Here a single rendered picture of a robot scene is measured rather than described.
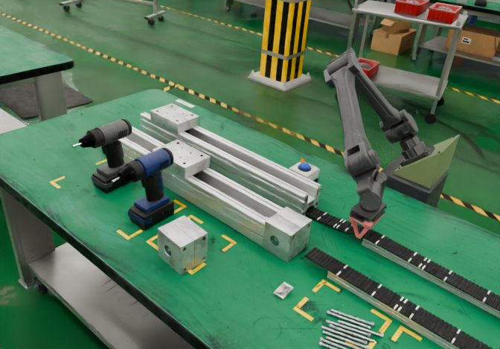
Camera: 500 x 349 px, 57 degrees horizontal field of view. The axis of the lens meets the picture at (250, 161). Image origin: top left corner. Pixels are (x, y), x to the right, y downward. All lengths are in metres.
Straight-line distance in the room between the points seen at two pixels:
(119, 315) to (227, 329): 0.86
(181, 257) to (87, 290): 0.89
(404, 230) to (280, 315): 0.55
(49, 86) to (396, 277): 2.20
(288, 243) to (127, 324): 0.85
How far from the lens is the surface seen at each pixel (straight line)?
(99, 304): 1.98
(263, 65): 4.80
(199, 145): 1.66
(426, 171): 1.76
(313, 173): 1.59
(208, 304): 1.17
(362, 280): 1.25
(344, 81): 1.46
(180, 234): 1.22
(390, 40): 6.36
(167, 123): 1.76
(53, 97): 2.92
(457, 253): 1.51
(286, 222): 1.28
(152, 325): 1.88
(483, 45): 6.10
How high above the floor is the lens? 1.65
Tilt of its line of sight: 30 degrees down
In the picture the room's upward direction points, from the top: 5 degrees clockwise
